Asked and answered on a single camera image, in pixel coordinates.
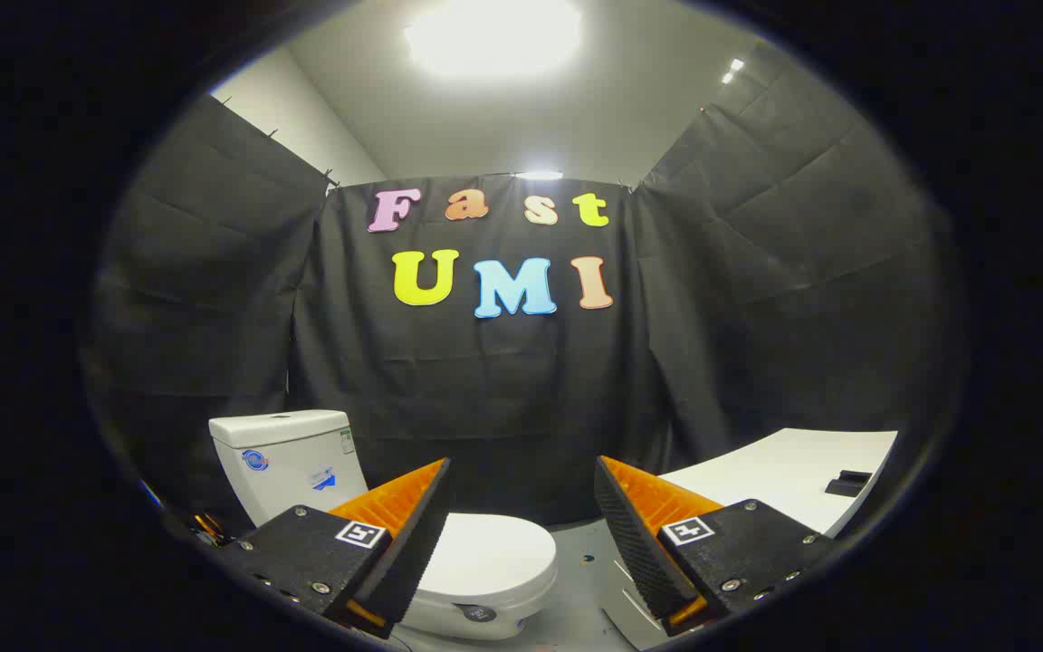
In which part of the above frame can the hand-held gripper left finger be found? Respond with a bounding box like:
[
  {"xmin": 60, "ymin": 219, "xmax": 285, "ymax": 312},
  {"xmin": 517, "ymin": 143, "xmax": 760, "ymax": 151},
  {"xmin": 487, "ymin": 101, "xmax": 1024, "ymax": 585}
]
[{"xmin": 214, "ymin": 457, "xmax": 452, "ymax": 640}]

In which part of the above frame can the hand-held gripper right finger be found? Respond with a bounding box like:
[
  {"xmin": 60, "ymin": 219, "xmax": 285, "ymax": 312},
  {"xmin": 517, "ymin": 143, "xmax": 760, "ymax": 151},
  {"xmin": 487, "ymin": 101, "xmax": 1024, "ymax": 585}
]
[{"xmin": 594, "ymin": 455, "xmax": 839, "ymax": 638}]

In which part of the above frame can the white toilet lid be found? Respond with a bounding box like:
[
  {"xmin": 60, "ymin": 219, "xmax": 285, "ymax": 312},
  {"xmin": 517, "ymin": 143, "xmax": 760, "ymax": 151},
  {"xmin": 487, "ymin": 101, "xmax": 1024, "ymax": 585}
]
[{"xmin": 417, "ymin": 512, "xmax": 559, "ymax": 603}]

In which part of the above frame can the white ceramic toilet with tank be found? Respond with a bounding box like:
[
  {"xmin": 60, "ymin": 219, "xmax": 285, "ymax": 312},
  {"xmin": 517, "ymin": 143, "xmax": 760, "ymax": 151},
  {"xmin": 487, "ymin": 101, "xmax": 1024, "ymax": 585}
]
[{"xmin": 209, "ymin": 409, "xmax": 560, "ymax": 642}]

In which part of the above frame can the white cabinet with drawers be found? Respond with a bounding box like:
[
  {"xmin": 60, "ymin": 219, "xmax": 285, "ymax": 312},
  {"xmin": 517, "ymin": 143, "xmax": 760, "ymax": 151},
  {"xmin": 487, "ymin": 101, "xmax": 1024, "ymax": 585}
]
[{"xmin": 598, "ymin": 428, "xmax": 899, "ymax": 651}]

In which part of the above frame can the black backdrop cloth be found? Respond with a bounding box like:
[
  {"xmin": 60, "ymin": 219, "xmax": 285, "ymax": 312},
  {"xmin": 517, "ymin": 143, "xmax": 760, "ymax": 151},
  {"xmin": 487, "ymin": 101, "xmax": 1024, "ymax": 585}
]
[{"xmin": 82, "ymin": 41, "xmax": 966, "ymax": 537}]

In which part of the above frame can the orange black tool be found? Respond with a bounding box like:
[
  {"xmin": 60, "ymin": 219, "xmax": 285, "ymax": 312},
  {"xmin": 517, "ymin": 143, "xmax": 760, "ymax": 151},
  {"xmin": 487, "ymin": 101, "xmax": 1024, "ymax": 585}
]
[{"xmin": 192, "ymin": 512, "xmax": 234, "ymax": 546}]

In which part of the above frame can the small black flat object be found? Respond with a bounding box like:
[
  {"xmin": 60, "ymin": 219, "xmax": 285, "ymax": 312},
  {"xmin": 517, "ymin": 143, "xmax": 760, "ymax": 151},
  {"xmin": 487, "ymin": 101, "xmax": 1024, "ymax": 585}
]
[{"xmin": 825, "ymin": 470, "xmax": 874, "ymax": 498}]

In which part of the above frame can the bright ceiling light panel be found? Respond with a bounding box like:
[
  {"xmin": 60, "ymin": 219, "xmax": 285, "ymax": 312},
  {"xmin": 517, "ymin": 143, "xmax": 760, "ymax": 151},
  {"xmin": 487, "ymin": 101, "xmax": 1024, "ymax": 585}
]
[{"xmin": 404, "ymin": 0, "xmax": 582, "ymax": 79}]

